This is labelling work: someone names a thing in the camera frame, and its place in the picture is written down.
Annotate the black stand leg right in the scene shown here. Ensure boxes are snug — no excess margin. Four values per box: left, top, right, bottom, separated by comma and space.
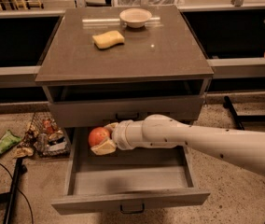
223, 96, 265, 130

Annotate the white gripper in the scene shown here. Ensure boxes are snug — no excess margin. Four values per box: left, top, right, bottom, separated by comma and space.
91, 120, 145, 156

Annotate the white bowl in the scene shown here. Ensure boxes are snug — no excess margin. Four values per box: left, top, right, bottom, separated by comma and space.
119, 8, 152, 28

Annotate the black stand leg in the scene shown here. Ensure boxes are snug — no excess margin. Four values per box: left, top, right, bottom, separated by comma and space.
223, 96, 265, 130
0, 158, 26, 224

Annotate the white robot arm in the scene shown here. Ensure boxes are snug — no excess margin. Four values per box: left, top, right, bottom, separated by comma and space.
88, 115, 265, 175

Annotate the wire basket with snacks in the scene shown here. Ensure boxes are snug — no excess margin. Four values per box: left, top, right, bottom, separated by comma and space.
23, 112, 70, 157

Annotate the red apple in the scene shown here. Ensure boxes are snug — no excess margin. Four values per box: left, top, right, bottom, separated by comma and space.
88, 127, 110, 147

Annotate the yellow snack bag on floor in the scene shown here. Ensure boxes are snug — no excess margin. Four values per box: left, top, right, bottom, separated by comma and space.
14, 147, 34, 159

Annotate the open grey drawer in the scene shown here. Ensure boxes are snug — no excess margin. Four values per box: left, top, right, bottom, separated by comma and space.
52, 128, 210, 215

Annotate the black cable on floor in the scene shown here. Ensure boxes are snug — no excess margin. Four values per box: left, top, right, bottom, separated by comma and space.
0, 138, 35, 224

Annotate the yellow sponge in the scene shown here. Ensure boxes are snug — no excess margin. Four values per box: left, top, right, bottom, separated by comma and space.
92, 31, 125, 49

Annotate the black stand leg left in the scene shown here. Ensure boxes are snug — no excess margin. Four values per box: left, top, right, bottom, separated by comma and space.
0, 158, 26, 224

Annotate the grey drawer cabinet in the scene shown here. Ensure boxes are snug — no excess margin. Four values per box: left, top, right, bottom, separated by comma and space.
35, 5, 215, 216

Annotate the closed grey upper drawer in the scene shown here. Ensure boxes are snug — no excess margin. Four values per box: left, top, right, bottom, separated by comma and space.
49, 95, 203, 128

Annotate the green snack bag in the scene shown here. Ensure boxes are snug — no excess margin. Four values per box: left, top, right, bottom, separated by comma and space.
0, 130, 21, 156

